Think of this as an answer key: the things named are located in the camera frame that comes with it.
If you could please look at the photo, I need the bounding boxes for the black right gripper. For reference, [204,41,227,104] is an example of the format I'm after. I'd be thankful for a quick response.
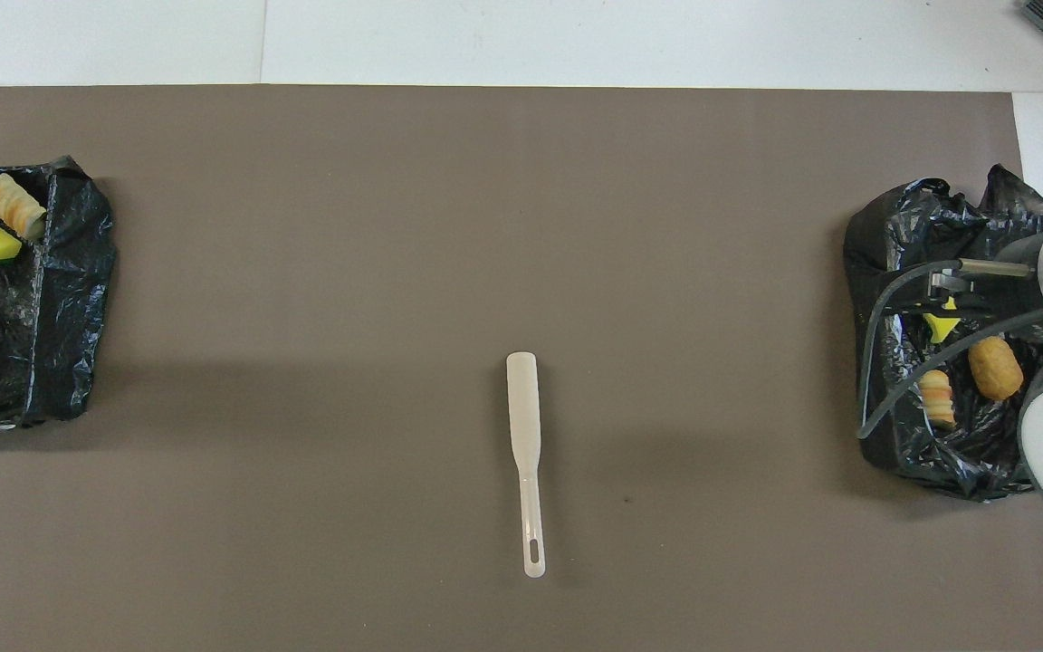
[925,228,1043,314]

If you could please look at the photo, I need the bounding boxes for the green and yellow sponge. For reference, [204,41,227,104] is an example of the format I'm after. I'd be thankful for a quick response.
[923,297,962,345]

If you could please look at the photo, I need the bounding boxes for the brown toy bread roll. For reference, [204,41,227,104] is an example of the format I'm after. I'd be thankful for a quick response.
[968,336,1026,403]

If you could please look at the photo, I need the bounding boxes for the pale yellow toy pastry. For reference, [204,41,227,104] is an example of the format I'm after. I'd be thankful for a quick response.
[918,369,958,429]

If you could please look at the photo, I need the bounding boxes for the beige brush black bristles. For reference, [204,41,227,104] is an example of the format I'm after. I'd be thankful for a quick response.
[506,352,547,579]

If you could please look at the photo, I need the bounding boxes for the orange striped toy croissant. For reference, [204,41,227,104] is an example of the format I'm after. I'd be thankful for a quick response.
[0,173,47,242]

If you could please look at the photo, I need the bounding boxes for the open black bag-lined bin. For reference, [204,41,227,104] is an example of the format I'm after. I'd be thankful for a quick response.
[843,165,1043,502]

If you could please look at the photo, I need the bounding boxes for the taut black bag-lined bin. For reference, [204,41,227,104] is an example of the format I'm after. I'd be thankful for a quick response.
[0,156,117,431]

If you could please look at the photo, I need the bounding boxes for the brown table mat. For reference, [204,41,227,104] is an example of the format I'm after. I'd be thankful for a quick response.
[0,86,1043,652]

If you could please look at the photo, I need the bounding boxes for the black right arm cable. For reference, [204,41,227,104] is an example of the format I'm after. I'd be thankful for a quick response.
[856,259,1043,441]

